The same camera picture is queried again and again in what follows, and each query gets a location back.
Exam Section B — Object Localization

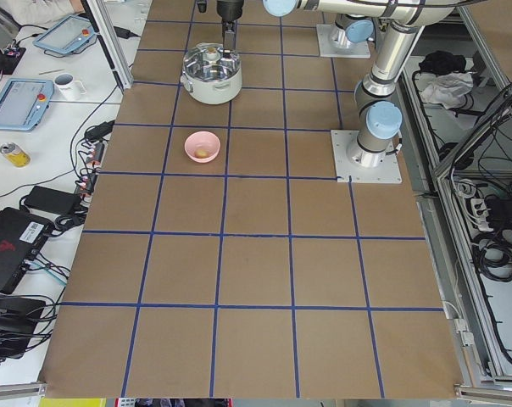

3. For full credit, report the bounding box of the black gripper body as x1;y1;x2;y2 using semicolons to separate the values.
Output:
216;0;243;21

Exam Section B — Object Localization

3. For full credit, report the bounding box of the brown egg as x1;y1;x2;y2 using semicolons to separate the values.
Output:
194;148;209;159

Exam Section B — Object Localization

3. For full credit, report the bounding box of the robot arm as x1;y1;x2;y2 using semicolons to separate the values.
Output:
216;1;374;59
263;1;459;168

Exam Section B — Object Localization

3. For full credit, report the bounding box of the pale green cooking pot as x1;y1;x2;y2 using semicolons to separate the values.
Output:
180;42;242;105

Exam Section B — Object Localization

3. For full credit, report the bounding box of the pink bowl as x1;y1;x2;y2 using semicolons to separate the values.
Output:
184;131;221;164

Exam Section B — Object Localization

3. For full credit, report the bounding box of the far teach pendant tablet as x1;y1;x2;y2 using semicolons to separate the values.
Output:
33;15;96;56

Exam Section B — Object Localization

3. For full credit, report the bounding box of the teach pendant tablet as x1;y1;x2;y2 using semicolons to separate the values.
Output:
0;78;55;131
33;15;96;56

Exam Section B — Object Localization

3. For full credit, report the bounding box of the white mug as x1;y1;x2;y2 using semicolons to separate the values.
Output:
53;73;87;101

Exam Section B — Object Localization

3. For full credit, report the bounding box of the black power strip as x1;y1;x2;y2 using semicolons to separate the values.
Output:
75;142;106;198

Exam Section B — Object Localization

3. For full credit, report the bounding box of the black cloth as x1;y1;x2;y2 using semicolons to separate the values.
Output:
419;51;466;75

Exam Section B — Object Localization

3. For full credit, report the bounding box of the near teach pendant tablet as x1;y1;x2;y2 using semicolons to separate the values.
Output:
0;78;55;131

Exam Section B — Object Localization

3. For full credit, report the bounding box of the white cloth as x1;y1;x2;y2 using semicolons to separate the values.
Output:
420;73;474;109

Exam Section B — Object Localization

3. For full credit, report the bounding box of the black power adapter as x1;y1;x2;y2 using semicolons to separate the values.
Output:
24;186;81;215

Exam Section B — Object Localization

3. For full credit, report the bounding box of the yellow drink can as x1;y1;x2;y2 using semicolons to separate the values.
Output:
0;142;31;168

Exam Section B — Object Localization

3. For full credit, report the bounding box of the black computer box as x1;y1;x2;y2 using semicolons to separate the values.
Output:
0;207;53;294

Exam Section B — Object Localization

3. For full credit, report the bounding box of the aluminium frame post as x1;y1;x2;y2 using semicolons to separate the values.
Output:
84;0;133;92

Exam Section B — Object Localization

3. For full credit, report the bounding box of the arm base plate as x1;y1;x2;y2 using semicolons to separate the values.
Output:
316;20;373;59
331;130;402;184

